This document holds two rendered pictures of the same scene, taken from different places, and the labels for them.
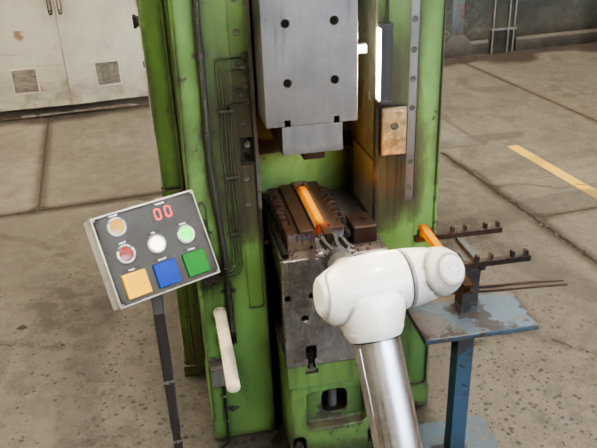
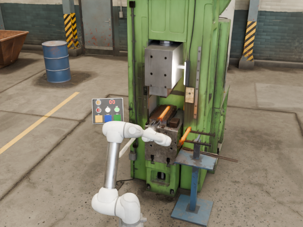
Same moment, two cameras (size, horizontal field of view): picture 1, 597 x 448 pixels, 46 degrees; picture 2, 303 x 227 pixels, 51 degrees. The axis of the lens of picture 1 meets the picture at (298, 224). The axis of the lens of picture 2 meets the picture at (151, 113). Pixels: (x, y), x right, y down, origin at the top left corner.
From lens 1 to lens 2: 1.72 m
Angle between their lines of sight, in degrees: 27
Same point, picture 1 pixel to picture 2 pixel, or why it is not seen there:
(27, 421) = (89, 154)
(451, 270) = (131, 130)
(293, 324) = (147, 146)
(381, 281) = (114, 128)
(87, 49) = not seen: hidden behind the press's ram
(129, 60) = not seen: hidden behind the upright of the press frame
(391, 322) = (114, 138)
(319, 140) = (159, 92)
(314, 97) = (158, 79)
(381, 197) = (185, 115)
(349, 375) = (164, 169)
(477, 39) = not seen: outside the picture
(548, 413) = (238, 211)
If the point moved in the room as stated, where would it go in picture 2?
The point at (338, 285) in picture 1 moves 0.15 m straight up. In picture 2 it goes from (105, 125) to (104, 109)
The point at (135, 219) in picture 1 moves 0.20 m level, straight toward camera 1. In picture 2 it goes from (103, 102) to (96, 109)
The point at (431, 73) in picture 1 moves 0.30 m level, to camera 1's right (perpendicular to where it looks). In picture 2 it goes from (204, 79) to (232, 83)
